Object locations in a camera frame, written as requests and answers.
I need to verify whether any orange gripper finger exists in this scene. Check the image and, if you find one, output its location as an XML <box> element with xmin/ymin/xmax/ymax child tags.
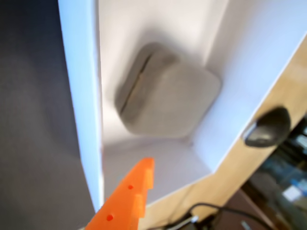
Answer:
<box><xmin>84</xmin><ymin>157</ymin><xmax>155</xmax><ymax>230</ymax></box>

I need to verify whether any grey square usb charger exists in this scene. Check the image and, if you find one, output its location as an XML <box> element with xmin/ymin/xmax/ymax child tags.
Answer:
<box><xmin>114</xmin><ymin>42</ymin><xmax>223</xmax><ymax>139</ymax></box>

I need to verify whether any white cardboard box bin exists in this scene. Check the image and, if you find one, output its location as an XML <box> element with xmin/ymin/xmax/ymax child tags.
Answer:
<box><xmin>57</xmin><ymin>0</ymin><xmax>307</xmax><ymax>214</ymax></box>

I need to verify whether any black cable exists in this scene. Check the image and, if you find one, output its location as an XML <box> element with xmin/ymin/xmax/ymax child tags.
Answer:
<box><xmin>165</xmin><ymin>202</ymin><xmax>274</xmax><ymax>230</ymax></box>

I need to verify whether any black computer mouse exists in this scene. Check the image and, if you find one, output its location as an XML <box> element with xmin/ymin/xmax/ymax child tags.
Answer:
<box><xmin>243</xmin><ymin>106</ymin><xmax>292</xmax><ymax>148</ymax></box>

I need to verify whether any dark mat with WOWROBO print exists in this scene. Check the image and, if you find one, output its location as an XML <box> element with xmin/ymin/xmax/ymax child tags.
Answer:
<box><xmin>0</xmin><ymin>0</ymin><xmax>96</xmax><ymax>230</ymax></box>

